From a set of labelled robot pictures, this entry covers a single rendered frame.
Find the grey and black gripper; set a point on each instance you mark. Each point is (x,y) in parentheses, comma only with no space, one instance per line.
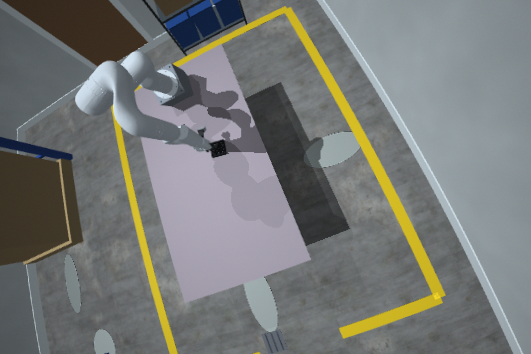
(205,146)

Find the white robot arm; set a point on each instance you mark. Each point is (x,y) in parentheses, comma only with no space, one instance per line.
(112,81)

